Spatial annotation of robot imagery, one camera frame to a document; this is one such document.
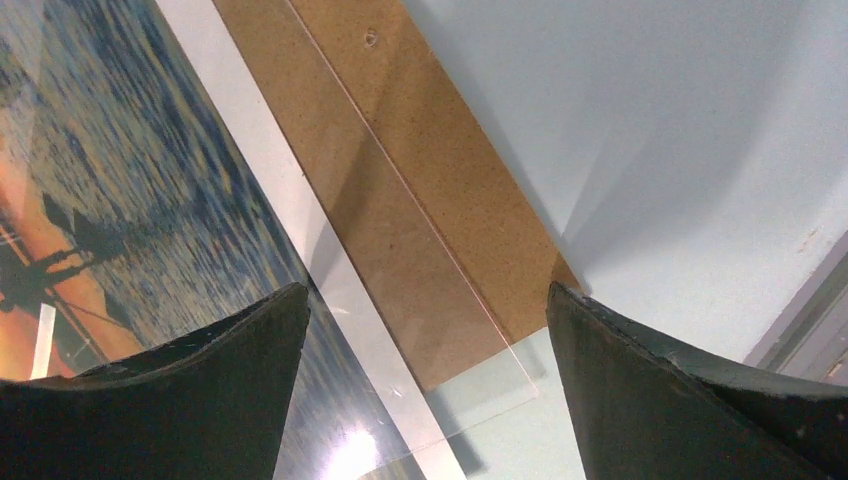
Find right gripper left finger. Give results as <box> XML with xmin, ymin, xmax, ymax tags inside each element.
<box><xmin>1</xmin><ymin>283</ymin><xmax>310</xmax><ymax>479</ymax></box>

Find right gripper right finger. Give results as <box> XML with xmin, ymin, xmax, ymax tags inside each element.
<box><xmin>546</xmin><ymin>282</ymin><xmax>847</xmax><ymax>479</ymax></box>

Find sunset photo print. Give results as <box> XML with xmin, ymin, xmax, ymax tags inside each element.
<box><xmin>1</xmin><ymin>1</ymin><xmax>465</xmax><ymax>479</ymax></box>

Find brown backing board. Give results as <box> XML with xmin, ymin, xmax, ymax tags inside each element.
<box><xmin>216</xmin><ymin>1</ymin><xmax>577</xmax><ymax>391</ymax></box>

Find clear acrylic sheet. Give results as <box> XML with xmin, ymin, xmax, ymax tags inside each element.
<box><xmin>1</xmin><ymin>1</ymin><xmax>534</xmax><ymax>479</ymax></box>

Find right aluminium corner post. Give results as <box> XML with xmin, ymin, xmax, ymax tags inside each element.
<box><xmin>745</xmin><ymin>235</ymin><xmax>847</xmax><ymax>386</ymax></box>

